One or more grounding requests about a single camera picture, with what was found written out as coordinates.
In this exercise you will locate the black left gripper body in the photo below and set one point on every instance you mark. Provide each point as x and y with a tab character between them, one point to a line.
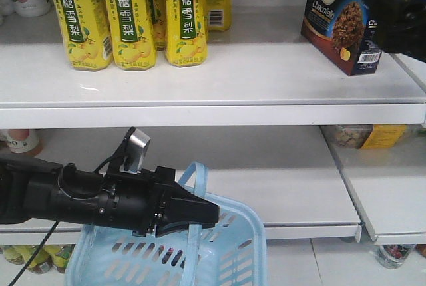
138	202

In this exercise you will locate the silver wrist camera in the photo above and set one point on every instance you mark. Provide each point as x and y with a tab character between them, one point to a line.
136	144

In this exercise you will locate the yellow snack jar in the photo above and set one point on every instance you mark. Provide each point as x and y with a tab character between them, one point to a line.
368	136

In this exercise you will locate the yellow pear drink bottle middle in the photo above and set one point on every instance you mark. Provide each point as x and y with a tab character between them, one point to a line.
132	34

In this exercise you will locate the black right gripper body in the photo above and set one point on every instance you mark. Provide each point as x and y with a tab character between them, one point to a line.
400	26

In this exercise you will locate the yellow pear drink bottle right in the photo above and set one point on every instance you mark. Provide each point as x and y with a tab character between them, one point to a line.
186	32

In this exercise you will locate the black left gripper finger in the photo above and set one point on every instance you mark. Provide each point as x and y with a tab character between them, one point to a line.
172	223
184	202

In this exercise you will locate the yellow green packets bottom shelf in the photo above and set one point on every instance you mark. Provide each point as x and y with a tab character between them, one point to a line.
49	257

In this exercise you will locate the light blue plastic basket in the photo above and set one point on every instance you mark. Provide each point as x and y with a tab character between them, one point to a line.
233	252

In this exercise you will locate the yellow pear drink bottle left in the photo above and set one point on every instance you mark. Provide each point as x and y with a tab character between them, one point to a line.
85	32

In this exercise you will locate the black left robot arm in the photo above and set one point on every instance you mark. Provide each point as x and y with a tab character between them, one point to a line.
33	188

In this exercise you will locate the white store shelf unit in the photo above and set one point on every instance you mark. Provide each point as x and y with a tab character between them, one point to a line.
252	112

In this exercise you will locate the white bottle lower shelf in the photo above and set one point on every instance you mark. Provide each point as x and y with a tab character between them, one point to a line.
22	141

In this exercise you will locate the dark blue chocolate cookie box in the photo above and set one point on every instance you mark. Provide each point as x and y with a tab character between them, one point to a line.
343	31

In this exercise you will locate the can on bottom shelf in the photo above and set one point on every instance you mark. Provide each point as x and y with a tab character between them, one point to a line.
393	256

